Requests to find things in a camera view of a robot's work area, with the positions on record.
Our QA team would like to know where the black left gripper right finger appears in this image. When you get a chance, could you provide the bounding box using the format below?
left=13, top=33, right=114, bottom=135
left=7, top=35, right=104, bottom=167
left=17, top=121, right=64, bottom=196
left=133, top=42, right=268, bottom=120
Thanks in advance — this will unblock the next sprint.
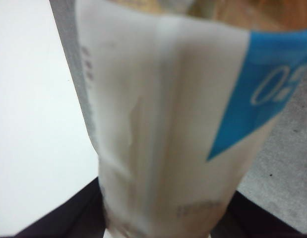
left=212, top=190, right=307, bottom=238

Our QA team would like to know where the pale jasmine tea bottle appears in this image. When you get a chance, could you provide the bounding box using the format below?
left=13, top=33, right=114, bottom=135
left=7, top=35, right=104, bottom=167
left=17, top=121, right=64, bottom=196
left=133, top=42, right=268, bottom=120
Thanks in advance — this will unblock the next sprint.
left=49, top=0, right=307, bottom=238

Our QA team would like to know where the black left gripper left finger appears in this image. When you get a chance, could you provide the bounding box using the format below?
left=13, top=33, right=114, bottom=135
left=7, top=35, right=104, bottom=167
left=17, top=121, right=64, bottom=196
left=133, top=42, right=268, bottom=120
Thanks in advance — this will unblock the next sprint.
left=16, top=176, right=107, bottom=238

